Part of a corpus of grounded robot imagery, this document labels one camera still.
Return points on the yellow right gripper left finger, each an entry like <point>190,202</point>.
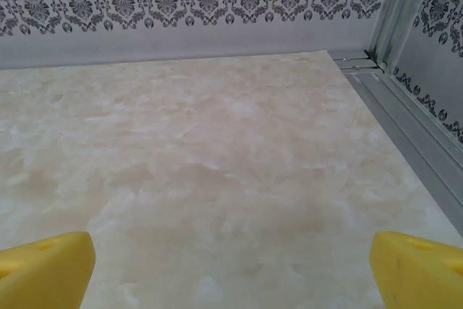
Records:
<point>47,273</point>

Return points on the aluminium frame post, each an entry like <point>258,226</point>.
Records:
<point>398,8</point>

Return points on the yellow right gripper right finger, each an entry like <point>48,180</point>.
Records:
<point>423,276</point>

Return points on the aluminium side rails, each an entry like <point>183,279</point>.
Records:
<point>416,135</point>

